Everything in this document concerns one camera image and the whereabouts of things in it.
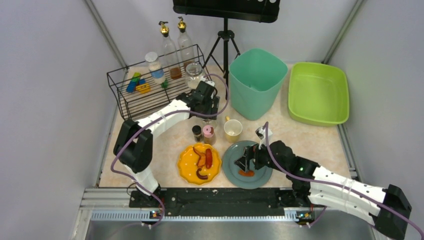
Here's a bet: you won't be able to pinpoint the oil bottle gold cap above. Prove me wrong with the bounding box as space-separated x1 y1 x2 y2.
177 16 195 70
158 21 182 80

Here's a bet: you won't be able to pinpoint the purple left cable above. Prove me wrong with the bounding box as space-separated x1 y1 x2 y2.
109 73 231 229

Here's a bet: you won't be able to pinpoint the pink lid spice jar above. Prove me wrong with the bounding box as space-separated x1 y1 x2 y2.
202 125 216 145

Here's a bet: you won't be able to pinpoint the black lid spice jar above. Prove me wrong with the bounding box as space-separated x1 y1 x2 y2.
191 125 203 143

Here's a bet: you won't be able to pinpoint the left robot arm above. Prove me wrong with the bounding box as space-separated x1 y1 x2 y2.
113 80 220 198

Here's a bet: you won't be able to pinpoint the purple cable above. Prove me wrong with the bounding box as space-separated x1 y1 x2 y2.
109 73 231 229
262 121 424 237

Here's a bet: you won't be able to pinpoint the green plastic tub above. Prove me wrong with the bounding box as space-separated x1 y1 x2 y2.
287 62 350 127

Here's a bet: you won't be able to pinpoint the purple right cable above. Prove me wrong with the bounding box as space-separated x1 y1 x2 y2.
262 121 424 237

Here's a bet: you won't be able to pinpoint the colourful toy blocks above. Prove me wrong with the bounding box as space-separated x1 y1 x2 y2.
126 72 151 94

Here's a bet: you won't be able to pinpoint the blue label jar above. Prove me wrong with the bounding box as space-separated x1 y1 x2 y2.
145 51 166 85

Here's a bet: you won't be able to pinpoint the cream yellow mug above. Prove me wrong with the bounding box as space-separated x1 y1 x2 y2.
223 116 243 143

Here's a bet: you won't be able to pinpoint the orange fried piece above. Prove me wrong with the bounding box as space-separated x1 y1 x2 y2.
238 170 255 177

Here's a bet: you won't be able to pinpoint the black tripod stand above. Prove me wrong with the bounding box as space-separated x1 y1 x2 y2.
203 17 241 87

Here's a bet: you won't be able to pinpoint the large clear glass jar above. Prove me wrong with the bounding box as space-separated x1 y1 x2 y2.
201 118 218 129

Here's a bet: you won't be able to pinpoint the yellow scalloped plate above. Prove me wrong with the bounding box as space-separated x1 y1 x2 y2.
177 143 222 186

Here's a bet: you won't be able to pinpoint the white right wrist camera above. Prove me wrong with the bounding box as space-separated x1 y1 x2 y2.
255 125 273 150

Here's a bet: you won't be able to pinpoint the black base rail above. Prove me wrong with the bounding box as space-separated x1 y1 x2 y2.
82 185 362 228

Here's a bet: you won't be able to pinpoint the teal plastic bin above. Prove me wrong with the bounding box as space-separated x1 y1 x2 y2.
229 48 289 121

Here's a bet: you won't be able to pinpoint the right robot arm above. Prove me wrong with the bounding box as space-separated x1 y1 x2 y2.
233 140 412 240

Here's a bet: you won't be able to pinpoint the grey-blue plate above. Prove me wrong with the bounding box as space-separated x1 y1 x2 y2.
222 140 273 190

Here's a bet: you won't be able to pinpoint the red sausage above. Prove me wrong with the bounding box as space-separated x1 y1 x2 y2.
205 148 213 169

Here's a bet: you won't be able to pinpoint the green toy block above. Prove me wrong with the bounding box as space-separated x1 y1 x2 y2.
160 79 169 89

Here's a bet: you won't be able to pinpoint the black wire rack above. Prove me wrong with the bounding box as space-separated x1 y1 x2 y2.
106 49 191 120

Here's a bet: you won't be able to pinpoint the black panel on tripod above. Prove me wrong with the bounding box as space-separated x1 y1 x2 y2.
172 0 280 23

